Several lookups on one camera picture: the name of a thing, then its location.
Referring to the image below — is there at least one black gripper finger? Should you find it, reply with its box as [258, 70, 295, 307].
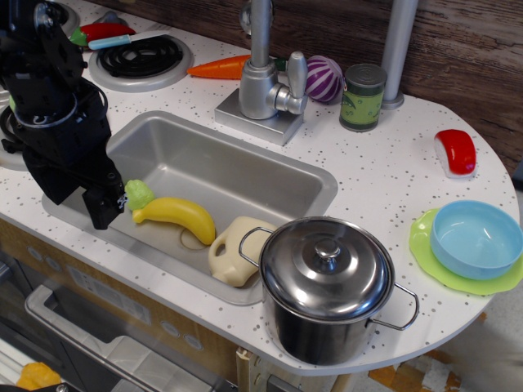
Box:
[83, 185, 125, 229]

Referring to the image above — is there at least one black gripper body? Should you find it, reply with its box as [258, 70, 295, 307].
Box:
[2, 77, 123, 204]

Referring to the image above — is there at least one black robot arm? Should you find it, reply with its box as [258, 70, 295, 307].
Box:
[1, 1, 124, 229]

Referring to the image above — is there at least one stainless steel pot lid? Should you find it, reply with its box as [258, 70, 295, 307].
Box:
[260, 217, 394, 323]

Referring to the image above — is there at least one green toy lettuce piece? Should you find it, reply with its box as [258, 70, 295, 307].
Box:
[124, 180, 155, 212]

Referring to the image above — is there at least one yellow toy banana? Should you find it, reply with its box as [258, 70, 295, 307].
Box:
[132, 197, 216, 245]

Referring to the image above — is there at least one red toy chili pepper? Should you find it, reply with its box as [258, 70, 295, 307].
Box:
[69, 23, 136, 47]

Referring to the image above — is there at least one black coil stove burner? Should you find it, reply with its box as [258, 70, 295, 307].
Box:
[88, 35, 193, 93]

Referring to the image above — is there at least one cream toy jug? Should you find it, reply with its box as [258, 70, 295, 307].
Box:
[208, 216, 277, 287]

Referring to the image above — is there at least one orange toy carrot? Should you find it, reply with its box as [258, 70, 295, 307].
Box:
[186, 54, 288, 80]

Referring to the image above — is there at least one silver toy faucet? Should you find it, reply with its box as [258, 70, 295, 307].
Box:
[215, 0, 308, 145]

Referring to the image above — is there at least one yellow toy on floor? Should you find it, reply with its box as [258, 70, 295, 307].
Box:
[16, 362, 61, 390]

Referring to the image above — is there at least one purple striped toy onion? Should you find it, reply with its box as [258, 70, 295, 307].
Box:
[305, 56, 344, 103]

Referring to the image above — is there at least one green toy food can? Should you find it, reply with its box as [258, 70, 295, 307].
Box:
[339, 64, 387, 132]

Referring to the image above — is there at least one light green plastic plate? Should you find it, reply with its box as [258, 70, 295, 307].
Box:
[409, 208, 522, 296]

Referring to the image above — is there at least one grey vertical pole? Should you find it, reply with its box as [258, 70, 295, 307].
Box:
[381, 0, 418, 109]

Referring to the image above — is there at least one red and white toy sushi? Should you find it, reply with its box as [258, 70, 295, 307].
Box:
[434, 129, 476, 178]

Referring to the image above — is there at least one light blue plastic bowl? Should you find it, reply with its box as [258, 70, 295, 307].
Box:
[430, 200, 522, 280]

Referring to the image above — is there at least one toy knife blue handle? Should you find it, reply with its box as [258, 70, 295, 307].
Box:
[87, 30, 169, 51]

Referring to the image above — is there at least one toy oven door handle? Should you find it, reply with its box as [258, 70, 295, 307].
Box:
[25, 285, 236, 391]

